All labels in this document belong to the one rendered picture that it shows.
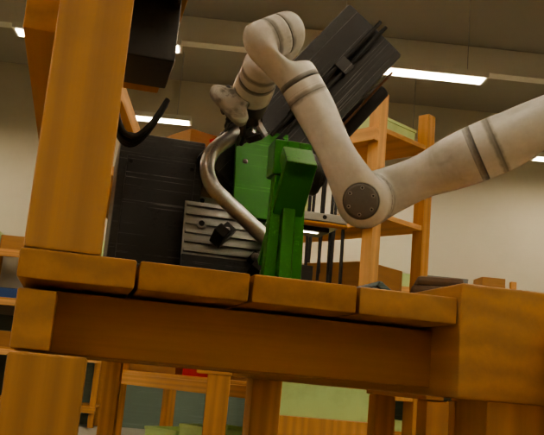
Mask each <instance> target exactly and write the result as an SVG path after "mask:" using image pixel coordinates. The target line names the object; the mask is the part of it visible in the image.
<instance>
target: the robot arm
mask: <svg viewBox="0 0 544 435"><path fill-rule="evenodd" d="M243 40H244V47H245V50H246V52H247V54H246V56H245V58H244V62H243V64H242V66H241V69H240V71H239V73H238V75H237V77H236V79H235V82H234V85H233V87H232V88H231V87H230V86H229V85H226V86H222V85H213V86H212V87H211V90H210V93H209V94H210V97H211V99H212V100H213V102H214V103H215V104H216V105H217V106H218V107H219V109H220V111H221V113H222V114H223V115H225V116H226V119H225V120H226V122H225V132H226V131H227V130H229V129H231V128H232V127H234V126H235V125H237V126H238V127H239V129H240V134H239V135H238V138H237V142H236V144H237V146H243V145H244V144H245V143H246V142H247V143H252V142H257V141H260V140H262V139H263V138H264V137H266V136H268V135H269V134H271V131H270V129H265V128H264V126H263V115H264V113H265V111H266V110H267V108H268V106H269V103H270V100H271V98H272V97H273V95H274V92H275V86H276V85H277V86H278V88H279V89H280V90H281V93H282V95H283V97H284V98H285V99H286V101H287V103H288V106H289V107H290V109H291V111H292V112H293V113H294V116H295V118H296V119H297V121H298V123H299V125H300V126H301V128H302V130H303V131H304V133H305V135H306V137H307V139H308V141H309V142H310V143H311V145H312V147H313V150H314V152H315V154H316V155H317V157H318V159H319V163H320V165H321V166H322V168H323V171H324V173H325V175H326V179H327V181H328V184H329V187H330V189H331V191H332V196H333V198H334V201H335V203H336V206H337V208H338V213H339V215H340V216H341V217H342V218H343V219H344V220H345V221H346V223H348V224H349V225H351V226H353V227H356V228H360V229H369V228H372V227H375V226H377V225H379V224H381V223H383V222H384V221H386V220H387V219H388V218H390V217H392V216H394V215H395V214H396V213H398V212H400V211H403V210H404V209H406V208H408V207H409V206H411V205H414V204H416V203H418V202H420V201H422V200H424V199H427V198H430V197H432V196H435V195H438V194H441V193H445V192H451V191H455V190H458V189H461V188H465V187H468V186H472V185H475V184H477V183H480V182H483V181H486V180H489V179H492V178H494V177H496V176H498V175H500V174H503V173H507V172H508V171H510V170H512V169H515V168H517V167H519V166H520V165H522V164H524V163H526V162H527V161H529V160H531V159H532V158H534V157H535V156H537V155H538V154H539V153H540V152H542V151H543V150H544V95H542V96H540V97H538V98H534V99H531V100H529V101H527V102H525V103H522V104H519V105H517V106H515V107H512V108H510V109H508V110H505V111H503V112H500V113H498V114H496V115H493V116H491V117H487V118H485V119H483V120H481V121H478V122H476V123H473V124H471V125H469V126H468V127H464V128H463V129H460V130H458V131H456V132H454V133H452V134H451V135H449V136H447V137H445V138H444V139H442V140H440V141H438V142H436V143H435V144H434V145H432V146H431V147H429V148H427V149H426V150H424V151H422V152H421V153H419V154H417V155H416V156H414V157H412V158H409V159H407V160H405V161H401V162H398V163H396V164H393V165H390V166H387V167H383V168H380V169H377V170H374V171H371V169H370V168H369V167H368V165H367V164H366V163H365V162H364V160H363V159H362V157H361V156H360V154H359V153H358V151H357V150H356V148H355V147H354V145H353V143H352V142H351V139H350V137H349V136H348V134H347V131H346V129H345V126H344V124H343V122H342V119H341V117H340V115H339V113H338V109H337V106H336V104H335V103H334V101H333V98H332V95H331V94H330V92H329V91H328V89H327V87H326V85H325V83H324V81H323V79H322V78H321V77H320V75H319V72H318V71H317V69H316V67H315V66H314V64H313V63H312V62H311V61H309V60H299V61H293V59H294V58H295V56H296V55H297V54H298V53H299V51H300V50H301V48H302V46H303V43H304V40H305V27H304V24H303V21H302V20H301V19H300V17H299V16H298V15H296V14H295V13H294V12H292V11H281V12H278V13H275V14H273V15H271V16H267V17H264V18H263V19H260V20H257V21H254V22H252V23H250V24H249V25H247V27H246V28H245V30H244V35H243ZM254 127H257V130H256V133H253V128H254Z"/></svg>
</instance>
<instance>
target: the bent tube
mask: <svg viewBox="0 0 544 435"><path fill-rule="evenodd" d="M239 134H240V129H239V127H238V126H237V125H235V126H234V127H232V128H231V129H229V130H227V131H226V132H224V134H222V135H221V136H219V137H217V138H216V139H214V140H213V141H212V142H211V143H210V144H209V145H208V146H207V147H206V149H205V151H204V153H203V154H202V156H201V160H200V164H199V172H200V178H201V180H202V183H203V185H204V188H205V189H206V191H207V192H208V193H209V195H210V196H211V197H212V198H213V199H214V200H215V201H216V202H217V203H218V204H219V205H220V206H221V207H222V208H223V209H225V210H226V211H227V212H228V213H229V214H230V215H231V216H232V217H233V218H234V219H235V220H236V221H237V222H238V223H239V224H240V225H242V226H243V227H244V228H245V229H246V230H247V231H248V232H249V233H250V234H251V235H252V236H253V237H254V238H255V239H256V240H257V241H258V242H259V243H260V244H263V238H264V234H265V230H266V227H265V226H264V225H263V224H262V223H260V222H259V221H258V220H257V219H256V218H255V217H254V216H253V215H252V214H251V213H250V212H249V211H248V210H247V209H246V208H245V207H243V206H242V205H241V204H240V203H239V202H238V201H237V200H236V199H235V198H234V197H233V196H232V195H231V194H230V193H229V192H227V191H226V190H225V189H224V188H223V187H222V186H221V184H220V183H219V181H218V179H217V176H216V173H215V163H216V160H217V158H218V157H219V156H220V154H221V153H223V152H224V151H225V150H226V149H228V148H229V147H231V146H232V145H234V144H235V143H236V142H237V138H238V135H239Z"/></svg>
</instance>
